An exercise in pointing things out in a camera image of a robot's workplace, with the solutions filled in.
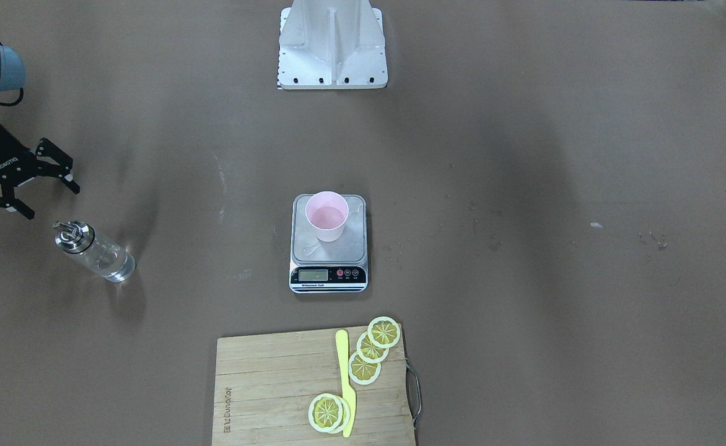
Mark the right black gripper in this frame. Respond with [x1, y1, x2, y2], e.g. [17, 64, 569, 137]
[0, 124, 82, 220]

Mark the glass sauce bottle metal spout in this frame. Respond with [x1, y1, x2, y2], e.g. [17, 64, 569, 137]
[53, 221, 136, 282]

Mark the pink plastic cup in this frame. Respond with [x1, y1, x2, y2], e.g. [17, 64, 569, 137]
[305, 190, 349, 242]

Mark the digital kitchen scale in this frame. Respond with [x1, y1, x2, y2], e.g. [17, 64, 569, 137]
[289, 194, 369, 294]

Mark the bamboo cutting board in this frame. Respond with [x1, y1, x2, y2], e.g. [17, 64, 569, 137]
[212, 328, 421, 445]

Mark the yellow plastic knife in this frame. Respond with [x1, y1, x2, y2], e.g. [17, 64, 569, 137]
[335, 328, 357, 438]

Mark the lemon slice front pair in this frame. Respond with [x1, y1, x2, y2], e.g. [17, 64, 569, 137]
[307, 393, 351, 434]

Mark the lemon slice top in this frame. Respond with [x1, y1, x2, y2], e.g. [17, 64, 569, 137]
[367, 316, 401, 348]

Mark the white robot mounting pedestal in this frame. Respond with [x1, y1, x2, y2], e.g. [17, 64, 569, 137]
[276, 1, 388, 90]

